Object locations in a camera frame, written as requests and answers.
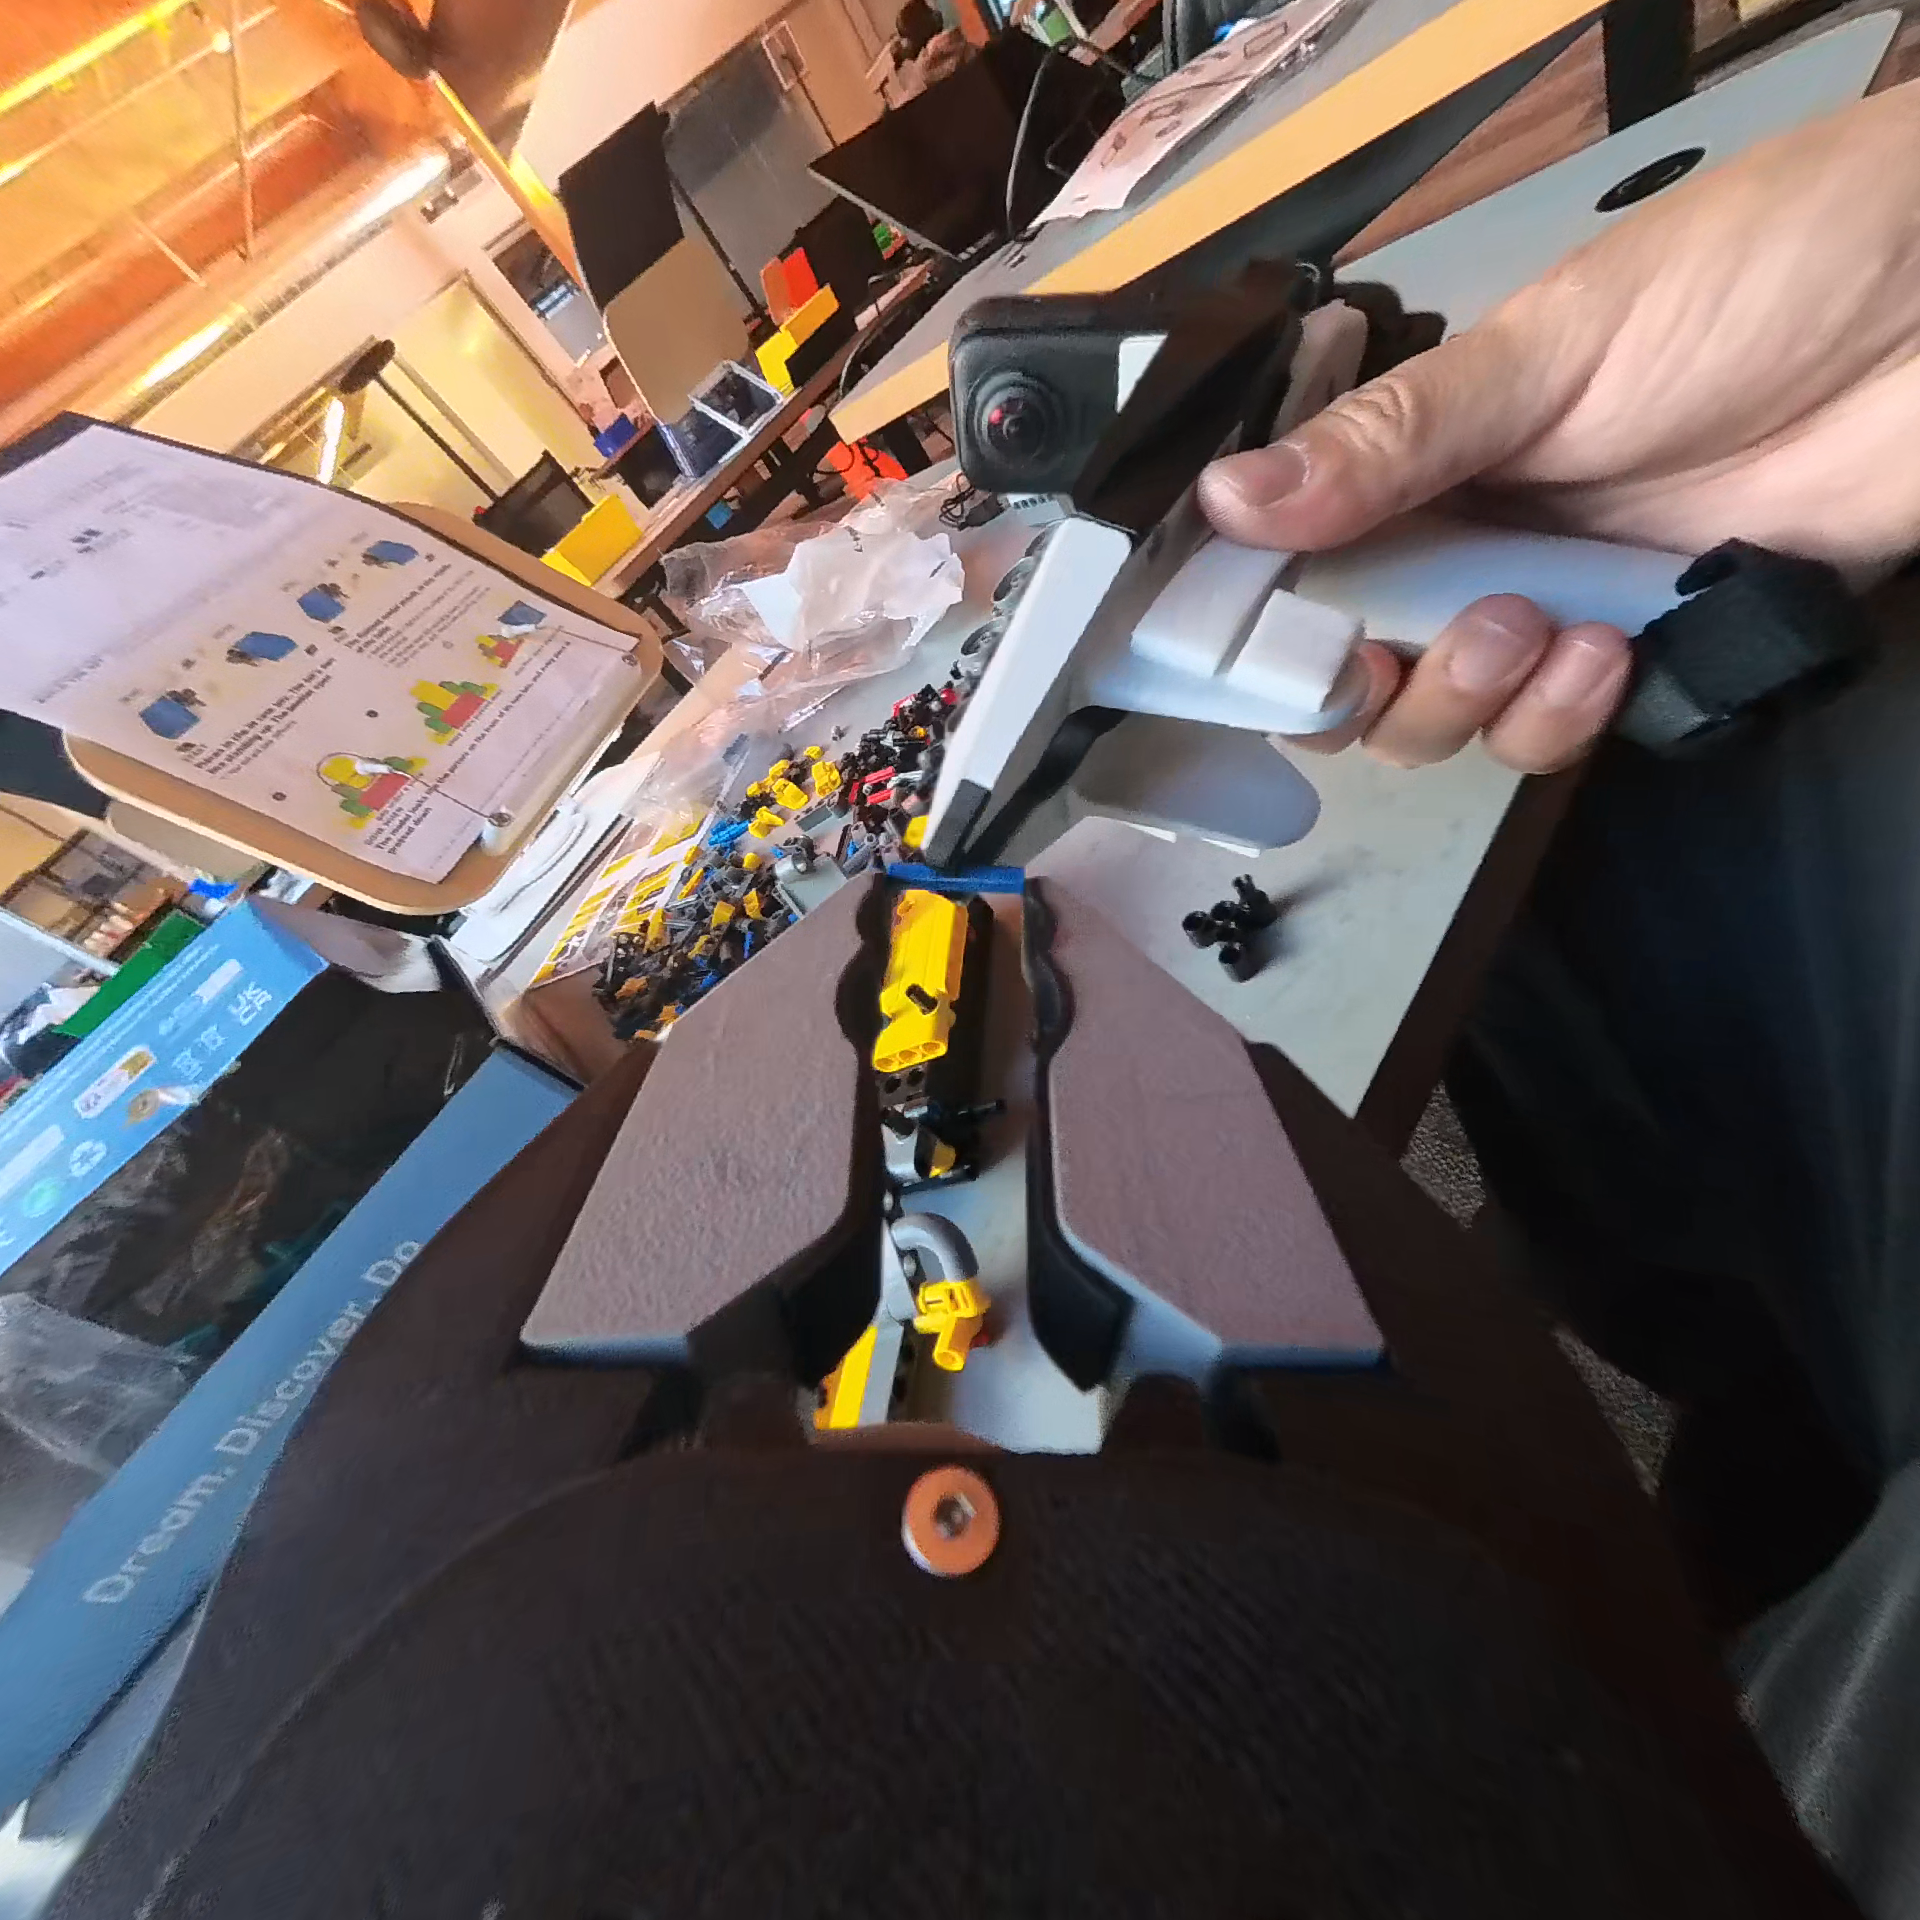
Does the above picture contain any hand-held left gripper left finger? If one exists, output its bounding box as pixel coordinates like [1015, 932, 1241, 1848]
[518, 879, 889, 1363]

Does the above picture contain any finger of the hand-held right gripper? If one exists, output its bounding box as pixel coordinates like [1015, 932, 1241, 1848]
[920, 518, 1137, 875]
[989, 705, 1115, 874]

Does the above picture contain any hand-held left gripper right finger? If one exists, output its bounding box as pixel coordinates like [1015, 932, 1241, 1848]
[1022, 879, 1392, 1392]

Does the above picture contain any black connector brick piece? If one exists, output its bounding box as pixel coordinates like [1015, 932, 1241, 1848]
[1177, 874, 1286, 988]

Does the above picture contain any yellow toy brick vehicle model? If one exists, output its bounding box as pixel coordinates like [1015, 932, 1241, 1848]
[808, 883, 1010, 1438]

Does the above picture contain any pile of small brick parts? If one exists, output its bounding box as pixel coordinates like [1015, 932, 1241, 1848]
[590, 679, 982, 1048]

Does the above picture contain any grey desk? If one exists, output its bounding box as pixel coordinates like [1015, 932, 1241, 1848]
[481, 7, 1905, 1462]

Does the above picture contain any person's right hand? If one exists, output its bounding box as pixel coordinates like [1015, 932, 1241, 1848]
[1198, 81, 1920, 778]

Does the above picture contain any beige table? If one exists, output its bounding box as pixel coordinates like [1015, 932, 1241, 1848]
[830, 0, 1609, 449]

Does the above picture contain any clear plastic bag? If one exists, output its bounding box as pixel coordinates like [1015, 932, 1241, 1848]
[567, 719, 755, 846]
[657, 491, 965, 696]

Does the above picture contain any white paper sheet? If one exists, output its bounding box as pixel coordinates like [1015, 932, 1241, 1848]
[1032, 0, 1357, 232]

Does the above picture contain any yellow sticker sheet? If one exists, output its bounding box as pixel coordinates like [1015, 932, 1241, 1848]
[528, 808, 711, 995]

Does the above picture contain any white stand base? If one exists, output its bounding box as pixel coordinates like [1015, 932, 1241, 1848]
[449, 808, 635, 964]

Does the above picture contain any stack of large bricks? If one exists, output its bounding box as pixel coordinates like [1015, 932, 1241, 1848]
[747, 244, 846, 396]

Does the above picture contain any clear display case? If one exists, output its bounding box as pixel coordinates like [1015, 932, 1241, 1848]
[688, 356, 784, 441]

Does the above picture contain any dark blue cardboard box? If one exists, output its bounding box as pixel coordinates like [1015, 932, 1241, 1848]
[0, 896, 606, 1819]

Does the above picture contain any green plastic bin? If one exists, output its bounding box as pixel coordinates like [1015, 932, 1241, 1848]
[49, 904, 208, 1043]

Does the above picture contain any wooden display board with sheet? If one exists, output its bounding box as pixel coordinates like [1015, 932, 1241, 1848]
[0, 417, 665, 921]

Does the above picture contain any black cable grommet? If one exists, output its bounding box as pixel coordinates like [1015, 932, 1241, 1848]
[1594, 143, 1715, 216]

